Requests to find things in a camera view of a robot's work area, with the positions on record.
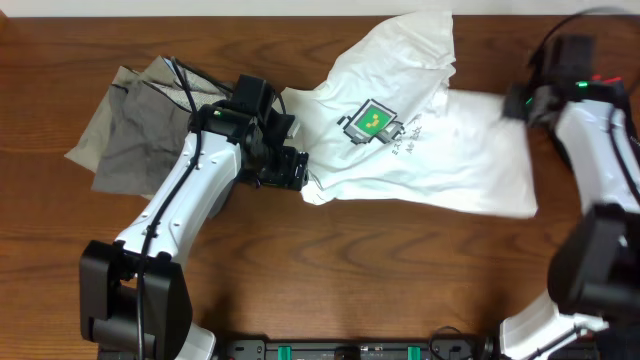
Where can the black garment with red trim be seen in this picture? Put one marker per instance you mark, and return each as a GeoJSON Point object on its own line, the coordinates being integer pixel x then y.
{"type": "Point", "coordinates": [613, 90]}

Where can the beige folded garment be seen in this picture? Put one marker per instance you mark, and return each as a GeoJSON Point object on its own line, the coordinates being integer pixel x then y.
{"type": "Point", "coordinates": [87, 145]}

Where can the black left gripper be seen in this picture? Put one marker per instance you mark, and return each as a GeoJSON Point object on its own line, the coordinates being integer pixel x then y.
{"type": "Point", "coordinates": [293, 169]}

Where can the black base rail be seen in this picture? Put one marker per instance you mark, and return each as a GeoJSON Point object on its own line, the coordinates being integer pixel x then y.
{"type": "Point", "coordinates": [446, 347]}

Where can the grey folded shorts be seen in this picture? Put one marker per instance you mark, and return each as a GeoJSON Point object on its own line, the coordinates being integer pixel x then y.
{"type": "Point", "coordinates": [149, 123]}

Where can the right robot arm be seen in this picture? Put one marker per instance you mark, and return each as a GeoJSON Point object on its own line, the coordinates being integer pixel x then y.
{"type": "Point", "coordinates": [593, 279]}

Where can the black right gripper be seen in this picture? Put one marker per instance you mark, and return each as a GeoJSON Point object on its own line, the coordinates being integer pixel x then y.
{"type": "Point", "coordinates": [513, 108]}

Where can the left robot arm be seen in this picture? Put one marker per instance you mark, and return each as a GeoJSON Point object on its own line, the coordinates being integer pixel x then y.
{"type": "Point", "coordinates": [134, 299]}

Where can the white t-shirt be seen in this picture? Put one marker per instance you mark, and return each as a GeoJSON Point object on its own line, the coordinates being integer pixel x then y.
{"type": "Point", "coordinates": [385, 124]}

